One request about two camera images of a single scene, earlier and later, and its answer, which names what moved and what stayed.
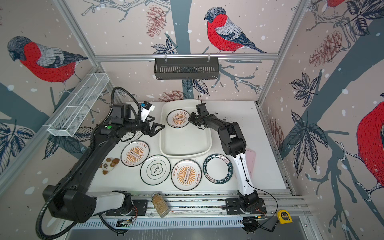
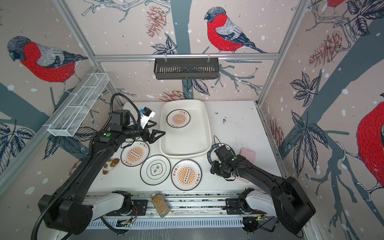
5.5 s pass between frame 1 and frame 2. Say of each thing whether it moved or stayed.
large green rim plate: moved
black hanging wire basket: stayed
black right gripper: moved
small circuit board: stayed
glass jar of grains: stayed
